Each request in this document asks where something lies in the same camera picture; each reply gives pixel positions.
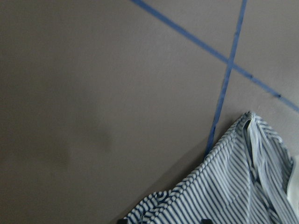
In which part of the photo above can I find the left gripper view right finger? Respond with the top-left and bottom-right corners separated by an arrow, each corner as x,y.
201,219 -> 211,224

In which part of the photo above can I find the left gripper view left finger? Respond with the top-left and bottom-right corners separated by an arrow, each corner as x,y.
117,219 -> 128,224

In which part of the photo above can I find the blue white striped polo shirt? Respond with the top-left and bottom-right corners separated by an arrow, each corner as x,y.
122,112 -> 299,224

